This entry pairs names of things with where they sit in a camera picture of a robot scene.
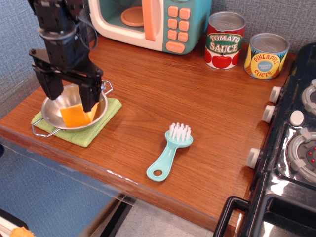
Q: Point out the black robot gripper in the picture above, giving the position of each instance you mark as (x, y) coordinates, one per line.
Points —
(66, 57)

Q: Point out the orange cheese wedge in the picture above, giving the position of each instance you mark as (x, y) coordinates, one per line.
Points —
(74, 116)

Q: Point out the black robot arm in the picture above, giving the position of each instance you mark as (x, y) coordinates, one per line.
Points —
(57, 15)

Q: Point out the stainless steel pan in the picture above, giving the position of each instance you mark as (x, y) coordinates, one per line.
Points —
(50, 109)

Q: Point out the green folded cloth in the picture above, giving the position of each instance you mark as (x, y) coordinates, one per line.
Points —
(79, 137)

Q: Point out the orange microwave plate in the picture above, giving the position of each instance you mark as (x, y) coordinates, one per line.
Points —
(133, 16)

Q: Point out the teal dish brush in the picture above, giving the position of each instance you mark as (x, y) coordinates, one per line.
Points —
(177, 136)

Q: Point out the teal toy microwave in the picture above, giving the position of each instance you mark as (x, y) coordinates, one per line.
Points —
(171, 26)

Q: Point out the tomato sauce can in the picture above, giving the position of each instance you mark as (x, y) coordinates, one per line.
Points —
(224, 39)

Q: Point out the pineapple slices can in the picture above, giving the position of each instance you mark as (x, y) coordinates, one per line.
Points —
(266, 55)

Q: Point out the black toy stove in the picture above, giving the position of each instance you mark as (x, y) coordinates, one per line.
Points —
(283, 189)

